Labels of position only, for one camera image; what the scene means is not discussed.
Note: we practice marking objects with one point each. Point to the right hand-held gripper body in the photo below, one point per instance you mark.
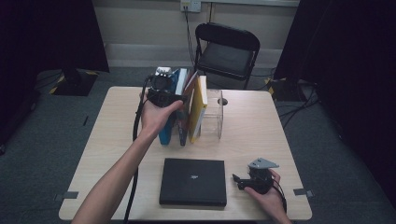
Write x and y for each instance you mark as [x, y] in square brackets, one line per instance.
[260, 182]

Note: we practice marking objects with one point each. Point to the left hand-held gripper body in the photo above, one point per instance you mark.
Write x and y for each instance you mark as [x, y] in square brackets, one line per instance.
[162, 91]

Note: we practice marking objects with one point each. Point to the yellow book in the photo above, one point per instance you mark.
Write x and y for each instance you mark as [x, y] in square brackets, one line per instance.
[197, 112]

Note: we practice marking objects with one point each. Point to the red illustrated book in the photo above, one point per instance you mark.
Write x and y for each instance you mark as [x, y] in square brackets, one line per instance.
[184, 124]

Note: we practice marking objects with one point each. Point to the clear acrylic book rack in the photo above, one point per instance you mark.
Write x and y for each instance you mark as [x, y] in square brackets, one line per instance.
[213, 115]

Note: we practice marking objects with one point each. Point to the blue book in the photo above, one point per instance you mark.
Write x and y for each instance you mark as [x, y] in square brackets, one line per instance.
[165, 133]

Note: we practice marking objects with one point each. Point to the black book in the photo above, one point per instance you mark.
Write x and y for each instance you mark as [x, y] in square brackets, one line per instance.
[193, 182]

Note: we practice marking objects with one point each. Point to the person's right hand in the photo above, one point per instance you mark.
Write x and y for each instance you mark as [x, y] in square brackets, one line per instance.
[267, 200]

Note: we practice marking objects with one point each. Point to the person's left hand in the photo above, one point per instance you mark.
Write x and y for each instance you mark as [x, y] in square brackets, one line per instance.
[157, 121]

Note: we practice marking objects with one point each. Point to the grey tape strip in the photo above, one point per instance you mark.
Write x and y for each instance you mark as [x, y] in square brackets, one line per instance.
[70, 195]
[302, 192]

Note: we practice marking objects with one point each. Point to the black folding chair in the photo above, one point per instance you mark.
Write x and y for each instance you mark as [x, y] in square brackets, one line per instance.
[225, 56]

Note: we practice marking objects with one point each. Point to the black stand base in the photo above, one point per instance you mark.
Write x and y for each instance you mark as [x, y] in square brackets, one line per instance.
[74, 82]
[288, 90]

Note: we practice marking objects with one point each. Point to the black curtain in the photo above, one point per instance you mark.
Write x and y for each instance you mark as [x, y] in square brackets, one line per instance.
[46, 34]
[348, 62]

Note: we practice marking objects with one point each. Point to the white wall socket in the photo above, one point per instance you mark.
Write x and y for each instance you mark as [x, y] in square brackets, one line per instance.
[190, 5]

